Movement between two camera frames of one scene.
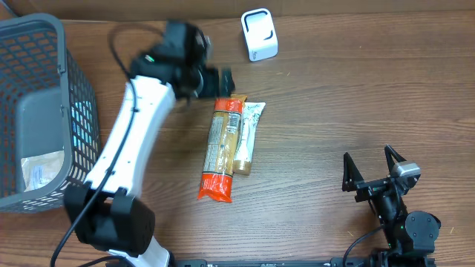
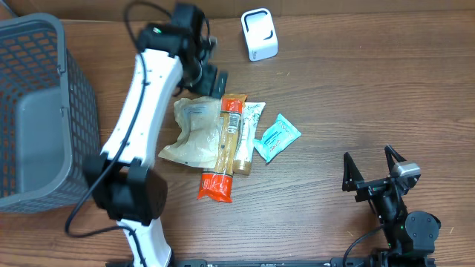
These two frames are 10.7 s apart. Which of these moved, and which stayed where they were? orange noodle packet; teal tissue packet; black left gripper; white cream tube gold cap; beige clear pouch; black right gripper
Moved: beige clear pouch; teal tissue packet
Stayed: black left gripper; white cream tube gold cap; orange noodle packet; black right gripper
